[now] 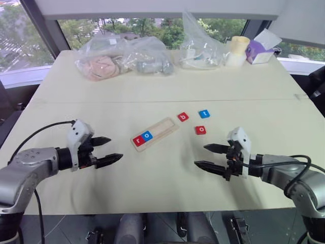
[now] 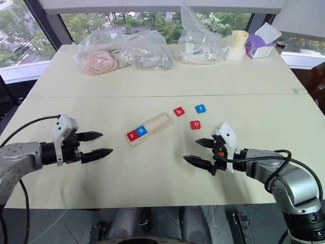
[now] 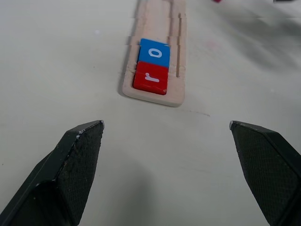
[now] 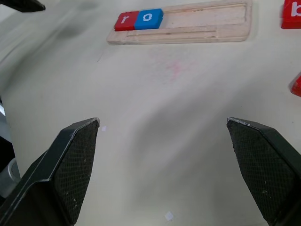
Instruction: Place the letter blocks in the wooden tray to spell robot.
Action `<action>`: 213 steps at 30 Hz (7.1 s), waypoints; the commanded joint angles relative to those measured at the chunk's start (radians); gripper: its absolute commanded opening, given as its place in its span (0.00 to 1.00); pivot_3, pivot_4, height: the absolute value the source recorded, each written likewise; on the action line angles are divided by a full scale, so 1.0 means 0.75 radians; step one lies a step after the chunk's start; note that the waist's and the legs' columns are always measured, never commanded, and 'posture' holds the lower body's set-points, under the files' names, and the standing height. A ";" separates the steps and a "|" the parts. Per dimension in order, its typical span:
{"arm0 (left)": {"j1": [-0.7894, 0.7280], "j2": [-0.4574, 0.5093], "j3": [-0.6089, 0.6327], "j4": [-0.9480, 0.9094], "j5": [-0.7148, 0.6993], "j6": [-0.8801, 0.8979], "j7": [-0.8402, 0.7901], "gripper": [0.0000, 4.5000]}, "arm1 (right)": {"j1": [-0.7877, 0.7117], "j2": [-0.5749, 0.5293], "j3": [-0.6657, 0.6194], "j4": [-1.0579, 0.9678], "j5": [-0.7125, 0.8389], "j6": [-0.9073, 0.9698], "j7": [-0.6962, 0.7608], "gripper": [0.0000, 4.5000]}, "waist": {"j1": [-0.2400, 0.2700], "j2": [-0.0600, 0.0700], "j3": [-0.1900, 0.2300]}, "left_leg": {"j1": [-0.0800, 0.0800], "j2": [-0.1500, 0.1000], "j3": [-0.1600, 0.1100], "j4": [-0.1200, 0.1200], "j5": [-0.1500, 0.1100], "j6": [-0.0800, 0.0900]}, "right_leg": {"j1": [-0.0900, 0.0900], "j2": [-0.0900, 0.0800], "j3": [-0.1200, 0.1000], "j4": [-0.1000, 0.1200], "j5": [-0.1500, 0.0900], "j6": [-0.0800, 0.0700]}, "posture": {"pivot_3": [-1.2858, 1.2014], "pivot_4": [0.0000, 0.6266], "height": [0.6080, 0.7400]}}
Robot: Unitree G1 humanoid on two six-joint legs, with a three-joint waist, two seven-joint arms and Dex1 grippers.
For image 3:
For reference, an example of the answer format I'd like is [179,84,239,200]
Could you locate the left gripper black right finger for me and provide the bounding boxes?
[229,120,301,226]

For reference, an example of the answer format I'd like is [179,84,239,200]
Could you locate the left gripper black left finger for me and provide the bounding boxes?
[0,120,105,226]

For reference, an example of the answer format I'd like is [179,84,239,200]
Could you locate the red letter tile r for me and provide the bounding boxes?
[132,61,170,96]

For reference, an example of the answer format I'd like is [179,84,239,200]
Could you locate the blue letter tile o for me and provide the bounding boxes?
[137,38,171,69]

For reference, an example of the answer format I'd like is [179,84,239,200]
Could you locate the light wooden letter tray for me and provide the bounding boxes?
[122,0,188,108]

